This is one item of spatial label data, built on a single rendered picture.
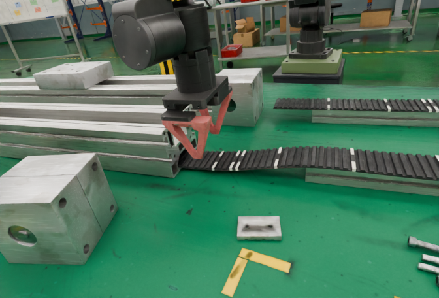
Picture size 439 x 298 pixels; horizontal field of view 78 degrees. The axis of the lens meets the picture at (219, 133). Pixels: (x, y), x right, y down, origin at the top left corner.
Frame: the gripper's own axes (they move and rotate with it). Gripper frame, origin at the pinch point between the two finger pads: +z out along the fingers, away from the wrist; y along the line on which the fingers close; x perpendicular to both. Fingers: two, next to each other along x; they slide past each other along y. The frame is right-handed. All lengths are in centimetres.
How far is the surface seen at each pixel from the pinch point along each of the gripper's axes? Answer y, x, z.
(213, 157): -0.6, 0.5, 3.5
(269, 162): 1.6, 10.4, 2.0
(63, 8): -377, -426, -26
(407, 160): -0.8, 27.9, 1.4
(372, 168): 2.1, 23.6, 1.1
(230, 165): 1.9, 4.4, 3.1
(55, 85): -13.5, -46.1, -5.1
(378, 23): -476, 96, 55
